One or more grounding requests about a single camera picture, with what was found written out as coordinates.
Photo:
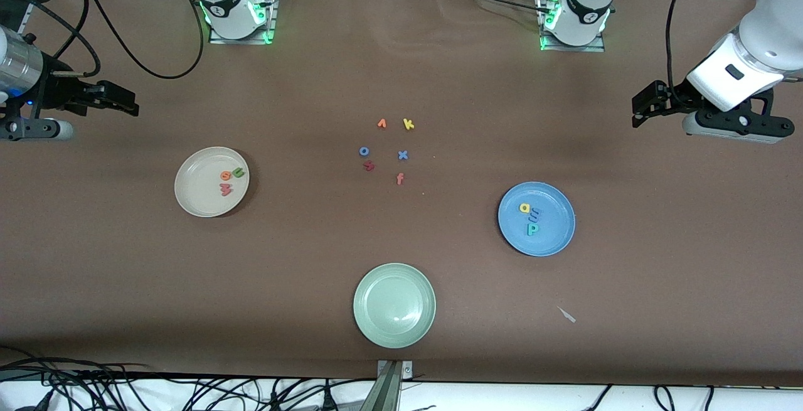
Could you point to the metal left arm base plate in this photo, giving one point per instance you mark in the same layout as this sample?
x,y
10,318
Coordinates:
x,y
590,48

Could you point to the beige plate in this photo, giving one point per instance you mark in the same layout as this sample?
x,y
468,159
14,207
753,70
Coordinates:
x,y
197,188

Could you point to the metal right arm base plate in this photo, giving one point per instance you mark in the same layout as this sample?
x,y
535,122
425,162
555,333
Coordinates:
x,y
219,40

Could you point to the teal foam letter p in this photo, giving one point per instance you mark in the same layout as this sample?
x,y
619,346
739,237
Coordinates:
x,y
531,230

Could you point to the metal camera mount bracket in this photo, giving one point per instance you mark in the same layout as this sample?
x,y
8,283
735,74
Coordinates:
x,y
389,392

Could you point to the green plate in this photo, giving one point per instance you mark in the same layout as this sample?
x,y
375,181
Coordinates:
x,y
394,305

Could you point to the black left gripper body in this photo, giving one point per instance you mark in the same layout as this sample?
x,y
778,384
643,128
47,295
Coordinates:
x,y
680,98

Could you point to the brown paper table cover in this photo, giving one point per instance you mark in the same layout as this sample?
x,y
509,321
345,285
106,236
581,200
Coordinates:
x,y
401,241

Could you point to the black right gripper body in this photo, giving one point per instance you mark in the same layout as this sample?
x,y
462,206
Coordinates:
x,y
59,91

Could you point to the blue plate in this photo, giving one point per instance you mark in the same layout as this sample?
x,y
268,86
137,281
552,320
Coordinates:
x,y
555,223

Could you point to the blue foam letter m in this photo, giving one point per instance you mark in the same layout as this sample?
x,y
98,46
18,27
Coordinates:
x,y
535,215

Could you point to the pink foam letter w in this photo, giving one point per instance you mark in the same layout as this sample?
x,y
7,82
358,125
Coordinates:
x,y
226,190

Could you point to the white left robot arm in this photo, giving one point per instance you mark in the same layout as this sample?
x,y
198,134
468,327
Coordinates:
x,y
765,41

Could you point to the white tape scrap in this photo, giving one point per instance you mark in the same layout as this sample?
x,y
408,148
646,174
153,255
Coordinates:
x,y
567,315

